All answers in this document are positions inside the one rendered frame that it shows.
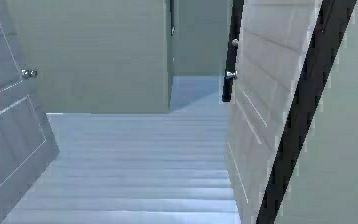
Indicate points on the grey panelled room door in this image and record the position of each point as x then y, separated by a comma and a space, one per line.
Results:
10, 133

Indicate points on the silver round door knob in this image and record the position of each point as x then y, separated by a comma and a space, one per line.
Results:
29, 73

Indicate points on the cream panelled room door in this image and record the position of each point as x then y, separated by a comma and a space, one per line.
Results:
270, 100

